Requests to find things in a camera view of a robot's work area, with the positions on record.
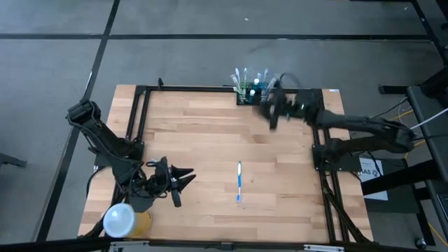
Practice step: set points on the blue and white toothbrush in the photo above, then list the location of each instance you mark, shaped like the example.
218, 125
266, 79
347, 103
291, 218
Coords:
239, 182

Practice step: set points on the yellow canister white lid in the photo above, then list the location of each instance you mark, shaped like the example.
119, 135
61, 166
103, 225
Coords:
122, 220

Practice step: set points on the black table clamp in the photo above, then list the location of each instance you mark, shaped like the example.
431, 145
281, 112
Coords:
160, 83

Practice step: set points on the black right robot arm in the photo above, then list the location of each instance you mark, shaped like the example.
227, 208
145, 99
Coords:
367, 126

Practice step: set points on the black stand foot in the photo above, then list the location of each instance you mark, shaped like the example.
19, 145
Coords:
437, 82
12, 161

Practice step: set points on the black mesh toothbrush holder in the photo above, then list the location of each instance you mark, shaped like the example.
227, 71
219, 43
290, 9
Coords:
245, 102

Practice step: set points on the teal mouthwash bottle white cap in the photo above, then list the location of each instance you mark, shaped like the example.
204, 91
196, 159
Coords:
256, 81
252, 93

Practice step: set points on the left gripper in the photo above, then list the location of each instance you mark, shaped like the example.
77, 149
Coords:
162, 182

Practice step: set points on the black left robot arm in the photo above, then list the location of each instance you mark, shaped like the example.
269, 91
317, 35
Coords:
105, 140

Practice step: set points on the white tape strip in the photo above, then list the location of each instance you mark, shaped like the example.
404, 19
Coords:
333, 90

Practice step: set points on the black metal table frame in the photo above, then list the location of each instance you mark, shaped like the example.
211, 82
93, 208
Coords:
192, 89

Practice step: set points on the black equipment stand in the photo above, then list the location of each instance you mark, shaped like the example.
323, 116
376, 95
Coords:
402, 175

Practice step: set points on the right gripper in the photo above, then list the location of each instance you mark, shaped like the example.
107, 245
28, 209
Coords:
287, 105

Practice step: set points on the black caster wheel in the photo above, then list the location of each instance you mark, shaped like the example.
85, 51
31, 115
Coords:
420, 243

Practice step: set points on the white paper label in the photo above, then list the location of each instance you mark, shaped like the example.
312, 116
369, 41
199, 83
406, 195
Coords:
367, 164

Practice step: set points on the silver bracket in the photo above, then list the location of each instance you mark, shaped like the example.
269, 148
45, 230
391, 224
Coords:
323, 248

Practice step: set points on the black camera mount rail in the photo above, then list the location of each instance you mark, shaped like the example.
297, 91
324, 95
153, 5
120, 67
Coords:
52, 245

